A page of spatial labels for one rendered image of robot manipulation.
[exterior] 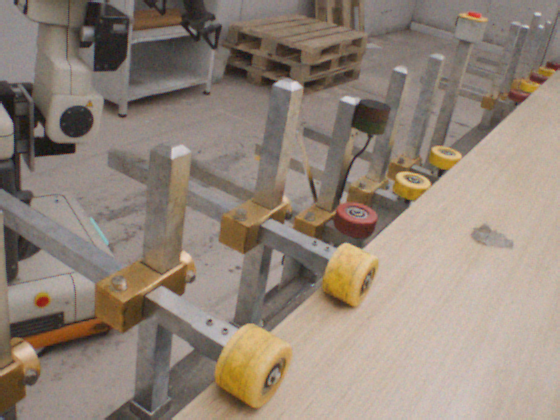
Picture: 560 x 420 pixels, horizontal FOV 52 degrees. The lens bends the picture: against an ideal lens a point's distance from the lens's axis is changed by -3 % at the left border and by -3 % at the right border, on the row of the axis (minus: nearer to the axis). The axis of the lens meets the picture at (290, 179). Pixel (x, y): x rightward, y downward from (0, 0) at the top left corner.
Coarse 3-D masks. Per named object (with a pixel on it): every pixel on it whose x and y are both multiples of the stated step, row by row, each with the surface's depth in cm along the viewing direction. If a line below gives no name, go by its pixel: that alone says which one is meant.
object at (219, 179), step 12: (192, 168) 129; (204, 168) 128; (216, 168) 129; (204, 180) 128; (216, 180) 126; (228, 180) 125; (240, 180) 126; (228, 192) 125; (240, 192) 123; (252, 192) 122; (324, 228) 115; (336, 240) 114; (348, 240) 112; (360, 240) 113
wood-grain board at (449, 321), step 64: (512, 128) 184; (448, 192) 129; (512, 192) 136; (384, 256) 100; (448, 256) 103; (512, 256) 107; (320, 320) 81; (384, 320) 84; (448, 320) 86; (512, 320) 89; (320, 384) 70; (384, 384) 72; (448, 384) 74; (512, 384) 76
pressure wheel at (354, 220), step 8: (344, 208) 112; (352, 208) 113; (360, 208) 114; (368, 208) 114; (336, 216) 111; (344, 216) 109; (352, 216) 110; (360, 216) 111; (368, 216) 111; (376, 216) 111; (336, 224) 111; (344, 224) 109; (352, 224) 108; (360, 224) 108; (368, 224) 109; (344, 232) 110; (352, 232) 109; (360, 232) 109; (368, 232) 110
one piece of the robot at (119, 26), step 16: (96, 16) 166; (112, 16) 167; (128, 16) 170; (80, 32) 164; (96, 32) 163; (112, 32) 165; (128, 32) 168; (96, 48) 165; (112, 48) 167; (96, 64) 167; (112, 64) 170
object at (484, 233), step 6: (474, 228) 115; (480, 228) 114; (486, 228) 113; (474, 234) 111; (480, 234) 111; (486, 234) 112; (492, 234) 111; (498, 234) 110; (486, 240) 110; (492, 240) 110; (498, 240) 110; (504, 240) 110; (510, 240) 110; (498, 246) 110; (504, 246) 110; (510, 246) 110
